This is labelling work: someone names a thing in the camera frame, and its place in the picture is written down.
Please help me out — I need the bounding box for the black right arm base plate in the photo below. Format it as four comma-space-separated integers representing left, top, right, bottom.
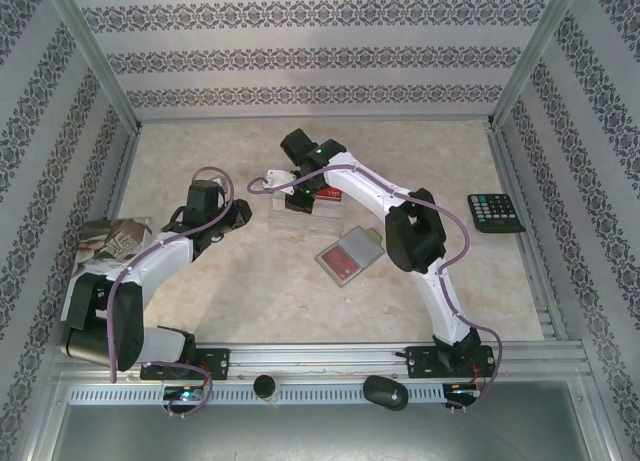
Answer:
405, 344, 499, 381

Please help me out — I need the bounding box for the black computer mouse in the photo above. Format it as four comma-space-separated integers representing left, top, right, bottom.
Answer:
362, 374, 409, 412

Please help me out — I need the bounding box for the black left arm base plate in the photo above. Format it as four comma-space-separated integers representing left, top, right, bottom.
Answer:
139, 347, 231, 382

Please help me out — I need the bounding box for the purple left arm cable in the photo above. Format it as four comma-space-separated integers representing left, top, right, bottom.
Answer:
108, 166, 237, 421

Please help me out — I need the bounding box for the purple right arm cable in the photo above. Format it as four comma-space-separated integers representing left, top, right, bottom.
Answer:
248, 164, 504, 413

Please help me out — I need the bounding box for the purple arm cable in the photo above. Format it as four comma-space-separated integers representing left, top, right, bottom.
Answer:
108, 166, 237, 421
248, 164, 504, 413

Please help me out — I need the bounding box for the black calculator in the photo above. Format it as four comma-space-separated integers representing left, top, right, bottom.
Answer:
467, 193, 527, 235

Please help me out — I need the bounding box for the magazine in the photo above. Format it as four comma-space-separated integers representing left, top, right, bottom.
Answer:
60, 215, 155, 327

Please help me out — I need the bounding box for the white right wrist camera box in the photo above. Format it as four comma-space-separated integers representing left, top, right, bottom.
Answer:
264, 168, 296, 190

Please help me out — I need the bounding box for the aluminium frame post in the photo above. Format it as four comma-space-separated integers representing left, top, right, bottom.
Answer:
485, 0, 586, 131
38, 0, 144, 135

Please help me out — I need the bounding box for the clear acrylic card stand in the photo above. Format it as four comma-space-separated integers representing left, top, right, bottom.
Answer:
268, 188, 349, 238

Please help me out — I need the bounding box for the small jar with black lid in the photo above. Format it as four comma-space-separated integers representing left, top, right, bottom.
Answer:
253, 374, 280, 407

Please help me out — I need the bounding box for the slotted grey cable duct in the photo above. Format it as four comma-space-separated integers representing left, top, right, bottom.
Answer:
67, 383, 449, 406

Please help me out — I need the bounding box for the aluminium side rail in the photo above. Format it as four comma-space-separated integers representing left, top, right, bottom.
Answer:
67, 128, 144, 347
485, 123, 571, 342

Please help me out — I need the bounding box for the green card holder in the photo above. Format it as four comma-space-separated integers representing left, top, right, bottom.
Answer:
314, 226, 386, 286

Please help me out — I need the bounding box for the aluminium mounting rail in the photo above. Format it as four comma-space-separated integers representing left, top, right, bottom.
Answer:
49, 340, 586, 382

